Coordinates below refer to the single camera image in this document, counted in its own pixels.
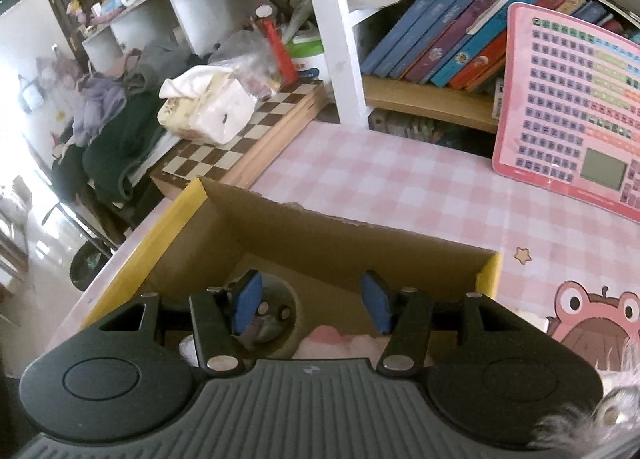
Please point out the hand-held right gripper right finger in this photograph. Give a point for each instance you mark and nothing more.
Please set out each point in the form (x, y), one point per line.
(376, 301)

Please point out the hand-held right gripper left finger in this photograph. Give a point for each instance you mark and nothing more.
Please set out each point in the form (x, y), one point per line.
(247, 301)

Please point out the small grey item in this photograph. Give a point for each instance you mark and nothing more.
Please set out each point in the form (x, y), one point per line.
(270, 324)

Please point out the clear tape roll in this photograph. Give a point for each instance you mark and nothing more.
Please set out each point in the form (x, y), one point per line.
(295, 319)

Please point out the pink plush pig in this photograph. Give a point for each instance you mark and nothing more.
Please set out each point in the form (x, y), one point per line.
(330, 344)

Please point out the yellow cardboard box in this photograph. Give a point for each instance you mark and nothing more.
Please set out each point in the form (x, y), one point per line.
(320, 239)

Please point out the green and white container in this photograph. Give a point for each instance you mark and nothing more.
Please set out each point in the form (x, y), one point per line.
(310, 59)

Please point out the pink printed tablecloth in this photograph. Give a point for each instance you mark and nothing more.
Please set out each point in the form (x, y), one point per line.
(400, 179)

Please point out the wooden chessboard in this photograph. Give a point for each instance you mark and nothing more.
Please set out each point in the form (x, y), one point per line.
(240, 139)

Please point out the dark round bin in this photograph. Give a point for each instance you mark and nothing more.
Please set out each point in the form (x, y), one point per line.
(87, 264)

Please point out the tissue pack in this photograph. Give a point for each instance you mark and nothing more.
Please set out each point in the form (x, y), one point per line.
(210, 109)

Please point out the pile of clothes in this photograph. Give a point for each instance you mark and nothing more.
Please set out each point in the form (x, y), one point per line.
(115, 139)

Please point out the red bottle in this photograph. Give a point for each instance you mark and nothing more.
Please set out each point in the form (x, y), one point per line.
(280, 54)

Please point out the clear plastic bag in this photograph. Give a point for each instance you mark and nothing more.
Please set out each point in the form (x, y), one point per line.
(240, 46)

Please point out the grey furry cuff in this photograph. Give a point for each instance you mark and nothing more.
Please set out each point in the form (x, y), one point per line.
(620, 389)

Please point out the white shelf unit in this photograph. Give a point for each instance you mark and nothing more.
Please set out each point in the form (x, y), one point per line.
(340, 39)

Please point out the pink learning board toy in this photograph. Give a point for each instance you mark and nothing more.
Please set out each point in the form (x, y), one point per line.
(560, 104)

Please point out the row of blue books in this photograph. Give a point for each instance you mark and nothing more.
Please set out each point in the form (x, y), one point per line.
(425, 29)

